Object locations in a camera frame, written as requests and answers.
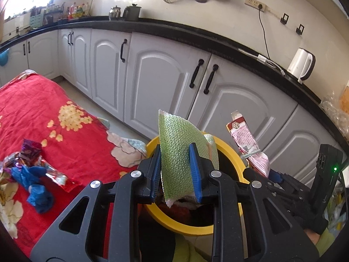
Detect white base cabinets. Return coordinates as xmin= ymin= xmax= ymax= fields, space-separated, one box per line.
xmin=0 ymin=29 xmax=341 ymax=189

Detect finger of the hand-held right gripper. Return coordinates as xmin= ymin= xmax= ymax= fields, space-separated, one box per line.
xmin=269 ymin=170 xmax=317 ymax=217
xmin=242 ymin=167 xmax=309 ymax=225

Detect steel teapot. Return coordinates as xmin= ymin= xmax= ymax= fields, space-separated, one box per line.
xmin=109 ymin=5 xmax=122 ymax=21

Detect black power cable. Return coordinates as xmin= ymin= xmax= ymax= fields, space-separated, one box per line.
xmin=258 ymin=7 xmax=273 ymax=62

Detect red white paper packet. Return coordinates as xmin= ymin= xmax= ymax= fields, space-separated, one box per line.
xmin=226 ymin=110 xmax=271 ymax=178

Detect clear plastic bags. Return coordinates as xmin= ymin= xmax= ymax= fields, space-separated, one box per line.
xmin=320 ymin=83 xmax=349 ymax=140

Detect person's right forearm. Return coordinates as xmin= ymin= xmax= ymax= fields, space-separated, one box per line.
xmin=303 ymin=228 xmax=339 ymax=257

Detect beige wall socket strip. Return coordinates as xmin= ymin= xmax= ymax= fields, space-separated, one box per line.
xmin=245 ymin=0 xmax=266 ymax=12

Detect red silver foil wrapper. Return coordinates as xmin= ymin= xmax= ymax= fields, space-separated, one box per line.
xmin=41 ymin=164 xmax=78 ymax=193

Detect blue plastic bag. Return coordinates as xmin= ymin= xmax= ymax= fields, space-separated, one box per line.
xmin=10 ymin=165 xmax=55 ymax=214

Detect black kitchen countertop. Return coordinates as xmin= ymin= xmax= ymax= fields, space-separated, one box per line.
xmin=0 ymin=16 xmax=349 ymax=153

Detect black cabinet handle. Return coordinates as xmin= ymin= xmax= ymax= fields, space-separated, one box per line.
xmin=189 ymin=59 xmax=204 ymax=88
xmin=204 ymin=64 xmax=219 ymax=95
xmin=120 ymin=39 xmax=128 ymax=63

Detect dark green pot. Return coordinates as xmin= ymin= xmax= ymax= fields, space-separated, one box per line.
xmin=122 ymin=4 xmax=142 ymax=21

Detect yellow-rimmed black trash bin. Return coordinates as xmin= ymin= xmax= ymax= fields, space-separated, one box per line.
xmin=143 ymin=134 xmax=250 ymax=236

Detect purple foil snack wrapper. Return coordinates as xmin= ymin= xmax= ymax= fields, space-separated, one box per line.
xmin=16 ymin=139 xmax=43 ymax=168

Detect row of condiment bottles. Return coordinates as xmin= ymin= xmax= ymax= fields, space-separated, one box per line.
xmin=67 ymin=2 xmax=90 ymax=19

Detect white electric kettle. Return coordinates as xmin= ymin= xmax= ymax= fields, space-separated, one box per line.
xmin=286 ymin=48 xmax=316 ymax=84

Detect red floral tablecloth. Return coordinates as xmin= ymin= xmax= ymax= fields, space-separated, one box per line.
xmin=0 ymin=69 xmax=148 ymax=258

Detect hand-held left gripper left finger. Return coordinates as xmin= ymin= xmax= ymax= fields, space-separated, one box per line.
xmin=30 ymin=144 xmax=163 ymax=262

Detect green foam fruit net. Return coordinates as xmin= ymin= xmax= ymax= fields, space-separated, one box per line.
xmin=158 ymin=109 xmax=220 ymax=208

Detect white charger with cable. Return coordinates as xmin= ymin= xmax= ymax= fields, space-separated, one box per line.
xmin=238 ymin=48 xmax=286 ymax=76

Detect kitchen storage rack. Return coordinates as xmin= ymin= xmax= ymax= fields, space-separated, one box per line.
xmin=29 ymin=7 xmax=55 ymax=29

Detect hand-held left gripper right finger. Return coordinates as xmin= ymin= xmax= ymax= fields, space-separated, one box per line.
xmin=189 ymin=143 xmax=319 ymax=262

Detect colourful plastic bag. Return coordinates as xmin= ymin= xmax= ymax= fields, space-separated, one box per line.
xmin=326 ymin=180 xmax=347 ymax=241

